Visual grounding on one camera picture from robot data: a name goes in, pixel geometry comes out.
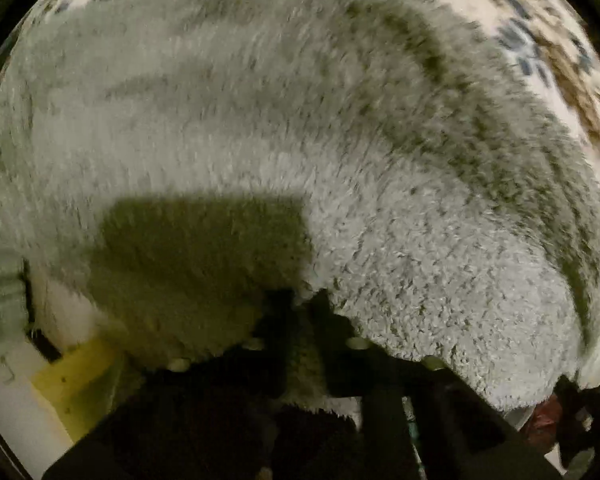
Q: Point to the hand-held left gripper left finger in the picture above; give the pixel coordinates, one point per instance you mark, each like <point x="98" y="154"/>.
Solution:
<point x="278" y="310"/>

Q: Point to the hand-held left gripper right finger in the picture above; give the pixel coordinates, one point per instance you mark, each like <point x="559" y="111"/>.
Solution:
<point x="330" y="316"/>

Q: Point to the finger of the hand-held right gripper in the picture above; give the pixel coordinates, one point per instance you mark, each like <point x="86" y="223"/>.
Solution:
<point x="575" y="410"/>

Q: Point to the grey fluffy towel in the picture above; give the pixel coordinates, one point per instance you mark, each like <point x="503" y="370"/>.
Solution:
<point x="290" y="125"/>

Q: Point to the dark red object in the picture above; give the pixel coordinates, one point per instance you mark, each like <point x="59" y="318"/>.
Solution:
<point x="542" y="420"/>

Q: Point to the white box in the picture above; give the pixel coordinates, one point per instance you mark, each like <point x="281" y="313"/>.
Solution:
<point x="15" y="400"/>

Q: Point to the floral printed bed sheet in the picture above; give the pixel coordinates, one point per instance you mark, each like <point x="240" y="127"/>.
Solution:
<point x="485" y="2"/>

